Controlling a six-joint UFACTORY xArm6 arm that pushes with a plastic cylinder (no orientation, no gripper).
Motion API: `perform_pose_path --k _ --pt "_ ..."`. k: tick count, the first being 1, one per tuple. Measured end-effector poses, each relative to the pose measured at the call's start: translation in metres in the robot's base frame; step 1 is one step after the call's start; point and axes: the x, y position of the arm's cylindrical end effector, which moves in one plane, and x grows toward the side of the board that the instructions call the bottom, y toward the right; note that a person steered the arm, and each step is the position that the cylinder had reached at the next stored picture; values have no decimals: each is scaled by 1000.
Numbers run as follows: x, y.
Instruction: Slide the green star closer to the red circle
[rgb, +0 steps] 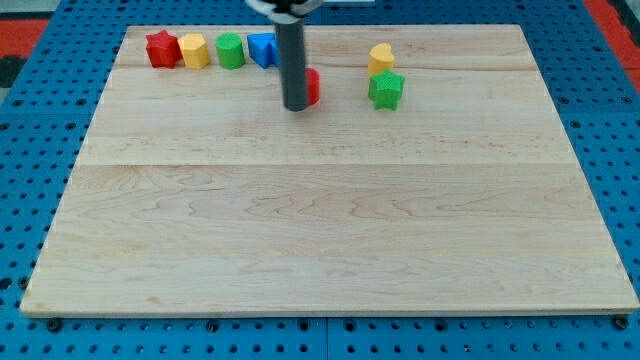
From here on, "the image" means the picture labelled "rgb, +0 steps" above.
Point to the green star block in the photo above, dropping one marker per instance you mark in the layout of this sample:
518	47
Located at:
386	89

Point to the white black rod mount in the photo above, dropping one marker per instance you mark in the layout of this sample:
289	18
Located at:
284	10

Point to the yellow heart block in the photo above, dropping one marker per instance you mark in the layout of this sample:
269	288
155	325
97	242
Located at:
380	59

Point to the red circle block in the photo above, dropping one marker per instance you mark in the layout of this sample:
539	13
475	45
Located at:
313	86

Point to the red star block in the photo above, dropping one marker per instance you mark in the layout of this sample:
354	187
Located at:
163	49

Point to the green cylinder block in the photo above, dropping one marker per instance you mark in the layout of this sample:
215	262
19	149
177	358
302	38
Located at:
229	48

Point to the yellow hexagon block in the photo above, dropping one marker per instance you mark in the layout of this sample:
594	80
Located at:
194	50

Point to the light wooden board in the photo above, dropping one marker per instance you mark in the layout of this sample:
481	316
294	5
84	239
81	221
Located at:
195	194

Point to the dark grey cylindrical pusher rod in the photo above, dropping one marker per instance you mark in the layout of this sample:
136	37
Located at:
291	48

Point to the blue triangle block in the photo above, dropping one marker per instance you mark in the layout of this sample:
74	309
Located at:
263	49

